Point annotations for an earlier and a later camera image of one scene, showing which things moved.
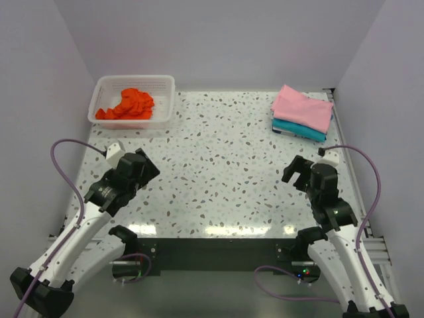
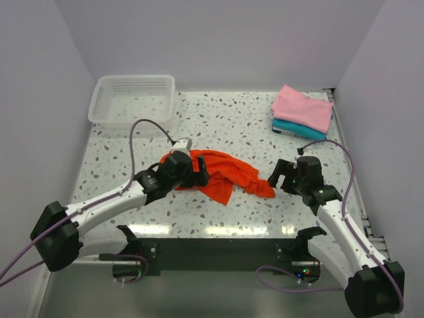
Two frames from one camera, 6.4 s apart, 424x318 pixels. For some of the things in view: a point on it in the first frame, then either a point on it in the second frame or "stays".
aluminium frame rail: (376, 245) stays
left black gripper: (149, 172) → (197, 178)
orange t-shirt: (134, 105) → (226, 177)
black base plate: (215, 256) stays
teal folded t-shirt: (301, 130) stays
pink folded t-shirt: (291, 106) stays
